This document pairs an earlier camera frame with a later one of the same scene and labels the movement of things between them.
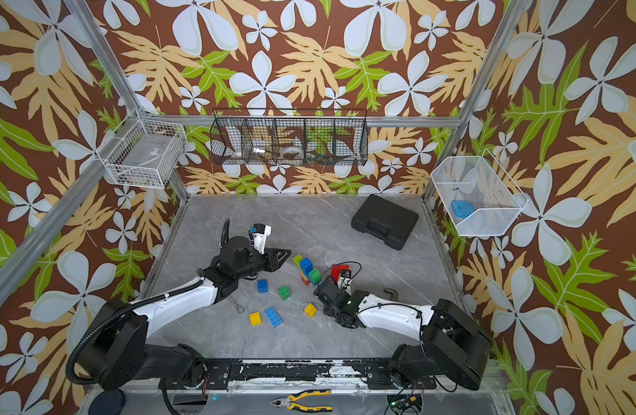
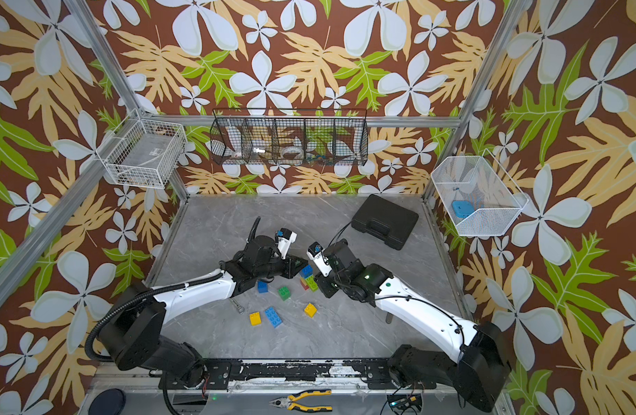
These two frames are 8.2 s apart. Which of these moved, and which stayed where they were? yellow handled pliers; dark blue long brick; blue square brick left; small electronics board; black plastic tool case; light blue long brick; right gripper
Moved: right gripper
Stayed: dark blue long brick; blue square brick left; black plastic tool case; small electronics board; yellow handled pliers; light blue long brick
